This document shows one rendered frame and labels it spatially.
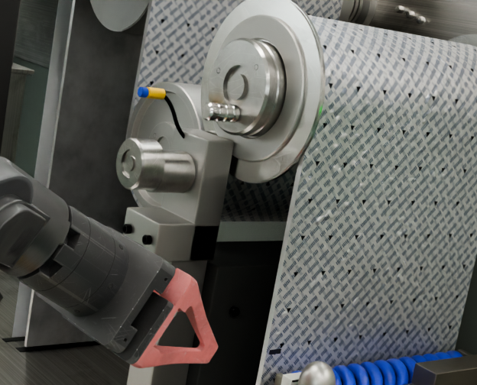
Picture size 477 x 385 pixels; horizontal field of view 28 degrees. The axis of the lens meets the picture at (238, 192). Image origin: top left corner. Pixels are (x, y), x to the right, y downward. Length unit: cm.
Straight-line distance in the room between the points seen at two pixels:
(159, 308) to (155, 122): 30
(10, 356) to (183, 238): 37
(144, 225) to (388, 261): 21
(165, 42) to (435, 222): 30
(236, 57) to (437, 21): 38
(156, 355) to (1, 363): 45
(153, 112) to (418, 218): 26
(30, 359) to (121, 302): 48
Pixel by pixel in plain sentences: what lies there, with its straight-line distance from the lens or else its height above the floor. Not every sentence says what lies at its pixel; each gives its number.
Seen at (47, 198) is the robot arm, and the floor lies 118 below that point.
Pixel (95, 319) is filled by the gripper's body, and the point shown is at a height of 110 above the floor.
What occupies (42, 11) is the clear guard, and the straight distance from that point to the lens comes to 174.
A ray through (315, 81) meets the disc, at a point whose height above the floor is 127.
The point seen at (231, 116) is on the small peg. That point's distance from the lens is 73.
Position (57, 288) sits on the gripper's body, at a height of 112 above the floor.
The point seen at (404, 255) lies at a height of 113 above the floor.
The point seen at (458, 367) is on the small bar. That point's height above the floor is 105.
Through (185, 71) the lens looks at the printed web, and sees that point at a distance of 93.
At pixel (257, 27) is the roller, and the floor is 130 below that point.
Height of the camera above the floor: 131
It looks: 11 degrees down
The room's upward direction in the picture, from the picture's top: 10 degrees clockwise
